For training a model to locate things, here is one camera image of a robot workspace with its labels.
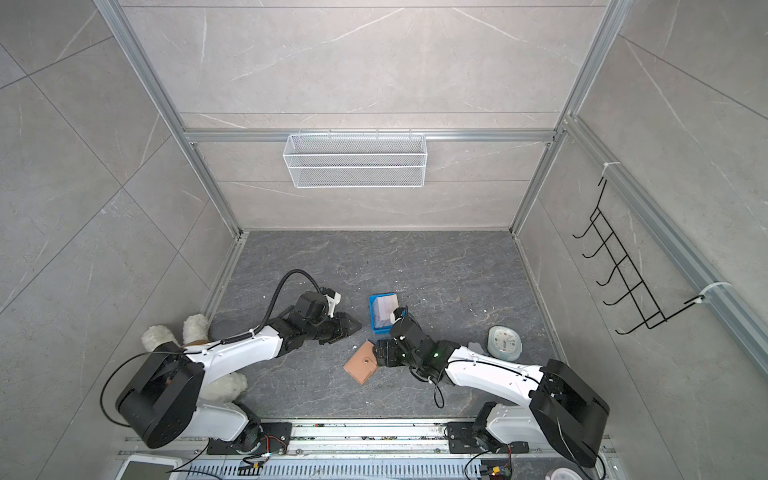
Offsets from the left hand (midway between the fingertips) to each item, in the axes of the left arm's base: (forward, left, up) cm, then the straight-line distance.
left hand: (364, 324), depth 85 cm
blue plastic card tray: (+7, -5, -4) cm, 10 cm away
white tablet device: (-32, +51, -3) cm, 60 cm away
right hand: (-7, -7, -2) cm, 10 cm away
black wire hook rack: (-1, -63, +23) cm, 67 cm away
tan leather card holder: (-9, +1, -7) cm, 12 cm away
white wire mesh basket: (+51, +2, +22) cm, 55 cm away
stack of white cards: (+8, -5, -4) cm, 10 cm away
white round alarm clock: (-4, -42, -6) cm, 43 cm away
